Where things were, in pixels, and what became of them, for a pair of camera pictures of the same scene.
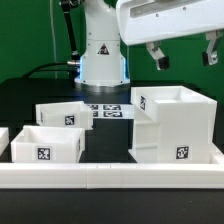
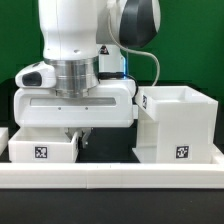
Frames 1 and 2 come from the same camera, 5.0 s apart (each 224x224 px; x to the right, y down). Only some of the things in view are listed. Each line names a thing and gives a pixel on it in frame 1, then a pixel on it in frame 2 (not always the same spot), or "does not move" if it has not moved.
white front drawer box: (48, 144) does not move
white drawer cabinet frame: (171, 125) does not move
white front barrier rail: (106, 176) does not move
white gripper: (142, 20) -> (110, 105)
